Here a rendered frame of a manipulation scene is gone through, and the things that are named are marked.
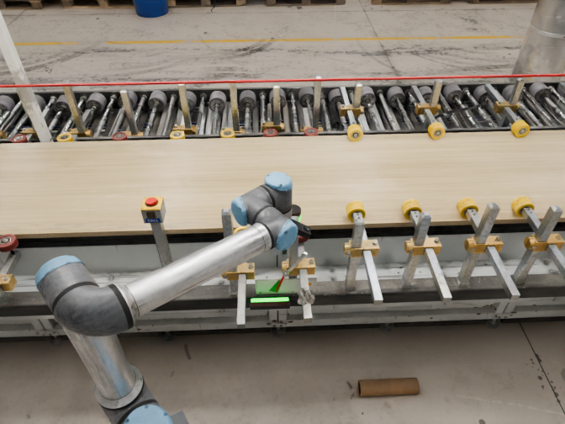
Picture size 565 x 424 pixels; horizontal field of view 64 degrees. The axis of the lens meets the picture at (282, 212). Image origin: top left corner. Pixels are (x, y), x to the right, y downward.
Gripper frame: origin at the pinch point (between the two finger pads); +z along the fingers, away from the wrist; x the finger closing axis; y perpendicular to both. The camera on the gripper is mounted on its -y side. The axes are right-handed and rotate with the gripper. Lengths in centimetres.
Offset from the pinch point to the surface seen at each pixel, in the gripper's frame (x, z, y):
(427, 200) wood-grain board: -41, 11, -69
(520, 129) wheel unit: -92, 6, -134
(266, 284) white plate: -5.4, 24.4, 7.5
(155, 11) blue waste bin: -553, 92, 157
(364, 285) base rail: -8.2, 30.8, -35.7
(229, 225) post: -6.1, -10.1, 20.5
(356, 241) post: -6.1, 0.1, -28.5
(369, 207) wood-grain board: -37, 11, -41
